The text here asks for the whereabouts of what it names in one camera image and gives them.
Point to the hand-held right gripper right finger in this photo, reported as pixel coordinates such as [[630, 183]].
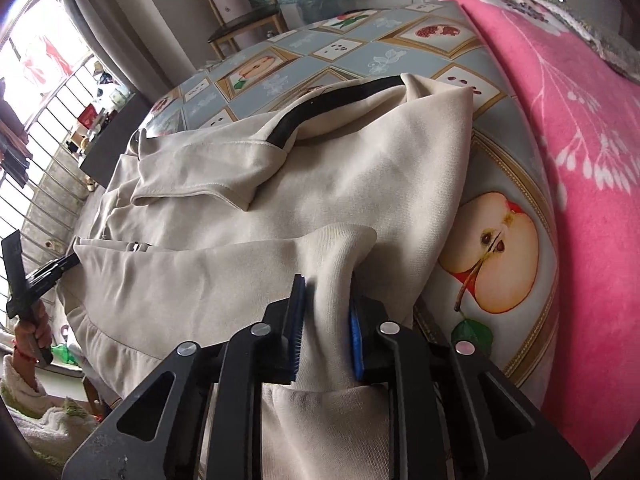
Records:
[[356, 340]]

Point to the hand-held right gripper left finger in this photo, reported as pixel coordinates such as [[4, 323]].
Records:
[[298, 325]]

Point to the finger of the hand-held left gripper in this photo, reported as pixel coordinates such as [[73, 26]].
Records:
[[55, 270]]

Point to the cream zip jacket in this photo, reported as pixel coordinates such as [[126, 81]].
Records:
[[250, 200]]

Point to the person's left hand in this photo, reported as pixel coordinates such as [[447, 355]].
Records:
[[42, 327]]

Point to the green plastic bag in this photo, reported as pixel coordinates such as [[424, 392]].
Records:
[[66, 354]]

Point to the window railing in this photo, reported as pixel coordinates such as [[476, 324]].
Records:
[[50, 185]]

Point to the dark hanging garment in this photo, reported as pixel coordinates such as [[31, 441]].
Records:
[[12, 145]]

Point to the dark grey cabinet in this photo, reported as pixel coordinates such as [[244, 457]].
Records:
[[112, 145]]

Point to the red box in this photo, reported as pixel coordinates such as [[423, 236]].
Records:
[[88, 117]]

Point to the red hanging garment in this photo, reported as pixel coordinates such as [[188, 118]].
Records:
[[47, 55]]

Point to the pink floral blanket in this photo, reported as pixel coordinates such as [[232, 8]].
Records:
[[575, 210]]

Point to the beige curtain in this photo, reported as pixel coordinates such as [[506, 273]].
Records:
[[130, 25]]

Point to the fruit print tablecloth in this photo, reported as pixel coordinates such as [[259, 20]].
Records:
[[350, 50]]

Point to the wooden chair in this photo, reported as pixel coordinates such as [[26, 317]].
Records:
[[245, 27]]

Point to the clear empty water jug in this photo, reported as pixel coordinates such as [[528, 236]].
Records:
[[320, 7]]

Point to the purple patterned white cloth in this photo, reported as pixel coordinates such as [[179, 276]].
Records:
[[522, 7]]

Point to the grey knit cloth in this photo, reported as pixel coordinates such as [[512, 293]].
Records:
[[605, 45]]

